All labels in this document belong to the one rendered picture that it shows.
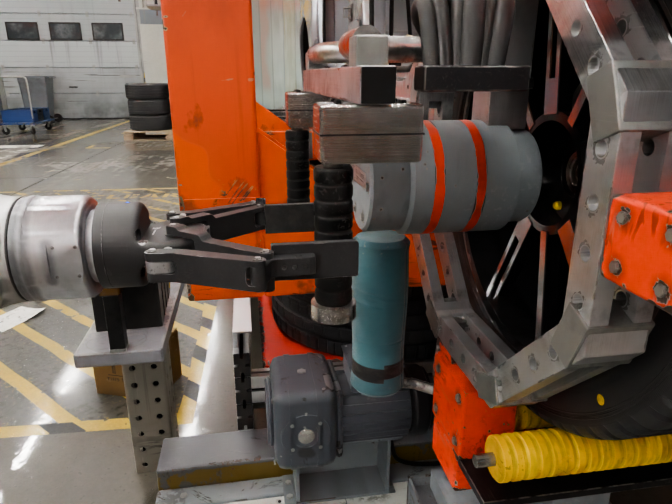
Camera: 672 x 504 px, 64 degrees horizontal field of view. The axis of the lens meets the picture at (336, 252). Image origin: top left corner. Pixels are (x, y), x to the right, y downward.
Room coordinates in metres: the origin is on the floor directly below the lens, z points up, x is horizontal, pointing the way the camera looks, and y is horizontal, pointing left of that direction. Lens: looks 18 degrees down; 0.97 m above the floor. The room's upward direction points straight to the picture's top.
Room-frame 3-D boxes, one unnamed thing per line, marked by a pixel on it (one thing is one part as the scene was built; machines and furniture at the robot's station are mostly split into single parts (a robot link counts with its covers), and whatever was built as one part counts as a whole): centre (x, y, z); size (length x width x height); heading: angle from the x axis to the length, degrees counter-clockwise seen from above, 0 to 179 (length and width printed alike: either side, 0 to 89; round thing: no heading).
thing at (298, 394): (0.98, -0.06, 0.26); 0.42 x 0.18 x 0.35; 99
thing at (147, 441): (1.20, 0.47, 0.21); 0.10 x 0.10 x 0.42; 9
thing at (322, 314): (0.48, 0.00, 0.83); 0.04 x 0.04 x 0.16
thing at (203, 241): (0.42, 0.10, 0.83); 0.11 x 0.01 x 0.04; 58
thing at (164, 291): (1.15, 0.47, 0.51); 0.20 x 0.14 x 0.13; 12
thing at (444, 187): (0.68, -0.13, 0.85); 0.21 x 0.14 x 0.14; 99
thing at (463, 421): (0.69, -0.24, 0.48); 0.16 x 0.12 x 0.17; 99
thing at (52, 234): (0.44, 0.23, 0.83); 0.09 x 0.06 x 0.09; 9
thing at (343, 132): (0.49, -0.03, 0.93); 0.09 x 0.05 x 0.05; 99
